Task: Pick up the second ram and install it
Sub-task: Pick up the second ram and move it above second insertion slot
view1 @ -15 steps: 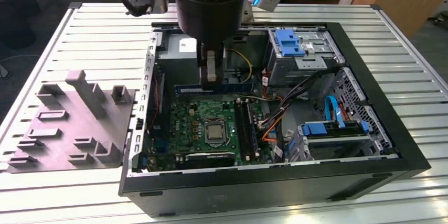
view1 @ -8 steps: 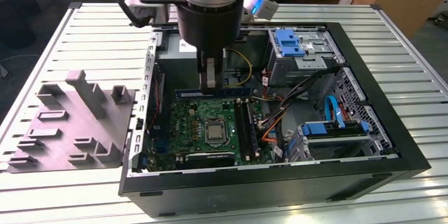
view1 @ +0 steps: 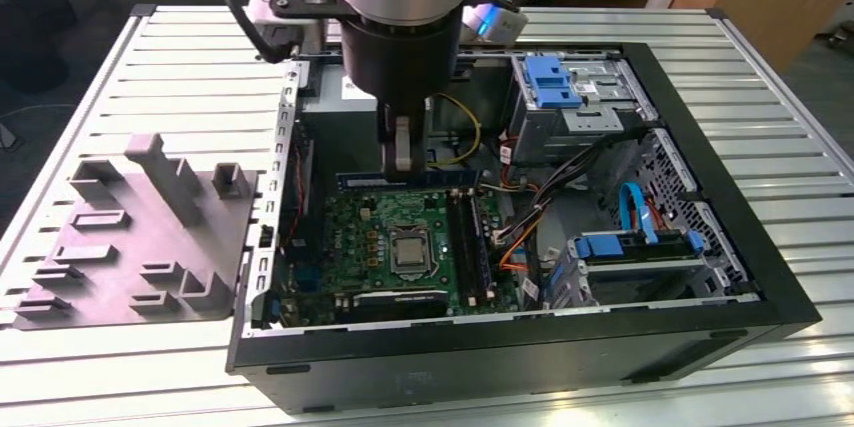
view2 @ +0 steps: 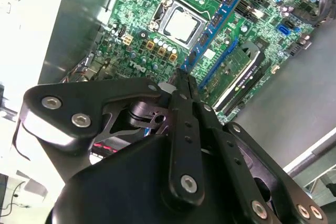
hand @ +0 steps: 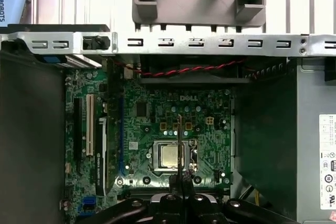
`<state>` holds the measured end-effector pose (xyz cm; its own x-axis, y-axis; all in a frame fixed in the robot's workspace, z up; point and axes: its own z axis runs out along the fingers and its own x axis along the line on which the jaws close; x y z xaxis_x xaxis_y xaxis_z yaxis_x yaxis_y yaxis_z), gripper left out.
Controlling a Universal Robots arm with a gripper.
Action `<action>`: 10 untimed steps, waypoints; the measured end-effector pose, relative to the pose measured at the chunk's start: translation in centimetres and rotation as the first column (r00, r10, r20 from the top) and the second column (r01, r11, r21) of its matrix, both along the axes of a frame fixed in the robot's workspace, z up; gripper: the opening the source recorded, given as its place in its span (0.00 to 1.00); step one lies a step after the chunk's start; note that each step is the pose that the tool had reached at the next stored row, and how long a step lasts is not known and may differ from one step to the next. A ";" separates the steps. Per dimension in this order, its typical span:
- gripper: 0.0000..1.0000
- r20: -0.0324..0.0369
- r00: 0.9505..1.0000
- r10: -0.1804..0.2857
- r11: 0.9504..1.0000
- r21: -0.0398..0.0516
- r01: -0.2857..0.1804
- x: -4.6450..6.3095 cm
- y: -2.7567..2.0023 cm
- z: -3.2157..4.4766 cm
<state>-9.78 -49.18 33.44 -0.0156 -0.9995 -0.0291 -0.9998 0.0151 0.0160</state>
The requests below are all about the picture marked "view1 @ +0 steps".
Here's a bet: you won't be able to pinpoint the green motherboard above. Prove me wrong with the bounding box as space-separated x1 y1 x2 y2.
265 186 535 328

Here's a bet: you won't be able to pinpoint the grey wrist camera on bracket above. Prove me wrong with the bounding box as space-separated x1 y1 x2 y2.
246 0 354 31

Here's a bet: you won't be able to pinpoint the black open PC case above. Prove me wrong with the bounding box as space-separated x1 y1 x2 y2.
224 40 823 416

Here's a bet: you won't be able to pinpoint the blue plastic drive latch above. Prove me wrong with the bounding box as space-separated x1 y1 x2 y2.
524 55 581 109

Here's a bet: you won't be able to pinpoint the grey power supply unit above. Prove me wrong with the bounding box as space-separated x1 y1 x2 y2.
296 61 434 193

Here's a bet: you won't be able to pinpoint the blue flat data wire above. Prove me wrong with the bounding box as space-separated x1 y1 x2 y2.
617 181 661 246

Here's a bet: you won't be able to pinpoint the yellow wire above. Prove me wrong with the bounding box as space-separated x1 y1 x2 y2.
432 94 482 167

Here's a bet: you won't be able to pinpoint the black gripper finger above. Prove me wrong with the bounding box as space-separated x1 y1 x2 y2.
374 106 429 185

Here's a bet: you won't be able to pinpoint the hard disk in blue carrier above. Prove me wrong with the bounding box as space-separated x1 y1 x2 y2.
572 229 705 263

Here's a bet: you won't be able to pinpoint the silver CPU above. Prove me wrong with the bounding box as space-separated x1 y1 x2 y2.
392 236 434 268

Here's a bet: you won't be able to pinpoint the black graphics card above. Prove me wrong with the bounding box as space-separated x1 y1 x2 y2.
352 289 449 321

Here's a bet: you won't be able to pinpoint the grey parts rack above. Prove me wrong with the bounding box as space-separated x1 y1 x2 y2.
0 132 268 332

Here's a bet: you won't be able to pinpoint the metal drive cage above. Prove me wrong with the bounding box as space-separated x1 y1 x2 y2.
509 54 659 163

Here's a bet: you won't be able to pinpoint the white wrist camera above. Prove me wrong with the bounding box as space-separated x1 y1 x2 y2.
458 1 529 43

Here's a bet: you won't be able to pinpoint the orange wires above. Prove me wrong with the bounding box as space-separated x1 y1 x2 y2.
499 239 535 273

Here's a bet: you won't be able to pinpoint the red wire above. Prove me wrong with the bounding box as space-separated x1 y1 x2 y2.
278 139 314 253

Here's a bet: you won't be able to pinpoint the black CPU socket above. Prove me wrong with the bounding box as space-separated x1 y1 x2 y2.
384 224 446 282

